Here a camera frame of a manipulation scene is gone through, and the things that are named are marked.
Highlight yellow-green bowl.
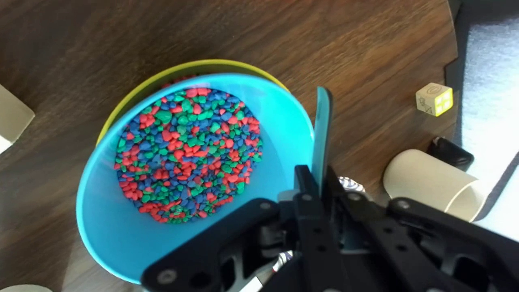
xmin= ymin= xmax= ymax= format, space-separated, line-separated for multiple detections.
xmin=98 ymin=59 xmax=287 ymax=143

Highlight round dark wooden table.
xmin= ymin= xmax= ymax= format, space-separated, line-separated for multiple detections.
xmin=0 ymin=0 xmax=458 ymax=292

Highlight light wooden box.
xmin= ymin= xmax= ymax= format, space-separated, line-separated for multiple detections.
xmin=0 ymin=85 xmax=36 ymax=155

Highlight yellow cube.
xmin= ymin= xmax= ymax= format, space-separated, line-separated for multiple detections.
xmin=416 ymin=83 xmax=454 ymax=117

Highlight blue bowl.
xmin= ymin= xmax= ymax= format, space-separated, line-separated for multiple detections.
xmin=77 ymin=74 xmax=315 ymax=284

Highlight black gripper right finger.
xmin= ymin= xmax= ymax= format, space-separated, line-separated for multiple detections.
xmin=325 ymin=169 xmax=519 ymax=292

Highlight small black round object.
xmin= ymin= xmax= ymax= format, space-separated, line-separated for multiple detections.
xmin=428 ymin=137 xmax=474 ymax=171

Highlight coloured gravel beads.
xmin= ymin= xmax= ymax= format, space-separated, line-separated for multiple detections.
xmin=114 ymin=88 xmax=263 ymax=224

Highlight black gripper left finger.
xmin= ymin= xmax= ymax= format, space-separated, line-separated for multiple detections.
xmin=141 ymin=166 xmax=325 ymax=292

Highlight teal measuring scoop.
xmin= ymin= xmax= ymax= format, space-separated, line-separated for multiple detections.
xmin=312 ymin=87 xmax=333 ymax=190

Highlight cream ceramic cup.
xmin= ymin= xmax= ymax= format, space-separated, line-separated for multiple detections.
xmin=383 ymin=150 xmax=488 ymax=223

